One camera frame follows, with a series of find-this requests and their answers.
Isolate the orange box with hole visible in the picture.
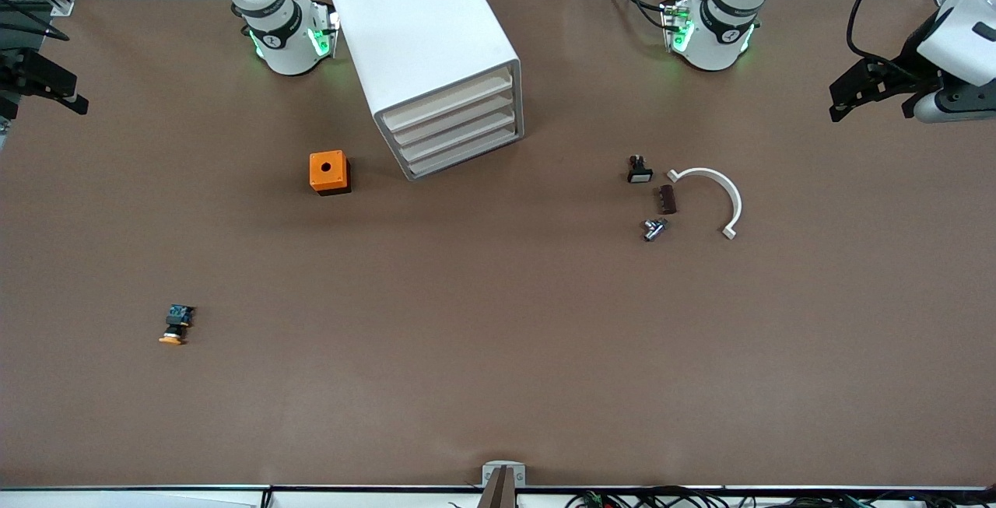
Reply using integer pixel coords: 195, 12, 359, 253
309, 150, 352, 197

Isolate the white half ring clamp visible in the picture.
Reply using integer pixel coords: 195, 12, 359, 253
667, 167, 743, 240

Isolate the white table edge rail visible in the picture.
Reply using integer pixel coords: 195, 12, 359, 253
0, 485, 996, 508

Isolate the grey table clamp bracket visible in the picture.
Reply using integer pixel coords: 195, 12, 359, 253
476, 461, 527, 508

